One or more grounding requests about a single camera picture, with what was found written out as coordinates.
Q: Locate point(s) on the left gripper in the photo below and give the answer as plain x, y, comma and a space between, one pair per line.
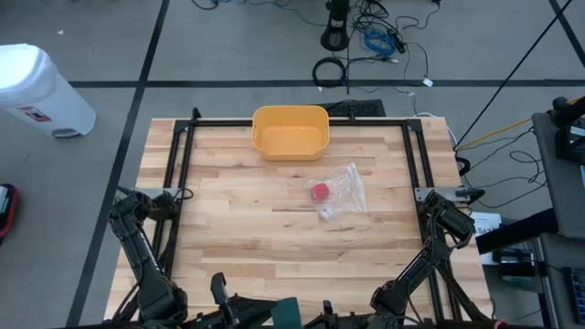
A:
219, 292

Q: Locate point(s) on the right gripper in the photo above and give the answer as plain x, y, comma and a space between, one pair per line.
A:
338, 322

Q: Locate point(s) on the green elastic bandage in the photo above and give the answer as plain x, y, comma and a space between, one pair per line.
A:
287, 315

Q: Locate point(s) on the clear plastic bag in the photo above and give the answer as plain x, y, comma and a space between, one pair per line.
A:
347, 192

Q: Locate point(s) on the red elastic bandage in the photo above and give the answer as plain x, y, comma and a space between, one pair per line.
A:
320, 192

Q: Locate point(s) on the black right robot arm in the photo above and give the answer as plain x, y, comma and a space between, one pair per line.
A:
425, 265

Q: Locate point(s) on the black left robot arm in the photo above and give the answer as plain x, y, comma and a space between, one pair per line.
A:
146, 269

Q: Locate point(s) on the yellow plastic bin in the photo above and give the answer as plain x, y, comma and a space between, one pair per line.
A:
290, 141

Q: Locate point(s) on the white printed box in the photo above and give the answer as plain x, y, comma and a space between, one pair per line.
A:
488, 226

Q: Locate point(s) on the black slanted beam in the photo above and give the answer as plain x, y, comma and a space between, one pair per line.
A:
516, 230

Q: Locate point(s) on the black keyboard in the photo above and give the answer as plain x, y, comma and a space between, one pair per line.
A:
361, 109

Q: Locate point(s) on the grey equipment cabinet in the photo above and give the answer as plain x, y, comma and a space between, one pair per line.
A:
553, 256

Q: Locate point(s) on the grey desk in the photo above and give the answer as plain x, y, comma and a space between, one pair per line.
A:
562, 192

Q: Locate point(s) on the red and black device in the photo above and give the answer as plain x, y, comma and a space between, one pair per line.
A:
11, 210

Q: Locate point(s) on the black stand base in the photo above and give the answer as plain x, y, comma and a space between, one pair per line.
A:
336, 36

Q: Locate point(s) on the black power adapter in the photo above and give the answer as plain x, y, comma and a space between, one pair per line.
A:
399, 43

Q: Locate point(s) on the black desk equipment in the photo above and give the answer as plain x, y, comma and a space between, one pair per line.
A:
569, 137

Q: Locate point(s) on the thin black slanted pole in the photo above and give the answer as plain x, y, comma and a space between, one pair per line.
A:
512, 75

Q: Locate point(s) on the white trash can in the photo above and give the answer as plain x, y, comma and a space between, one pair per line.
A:
36, 91

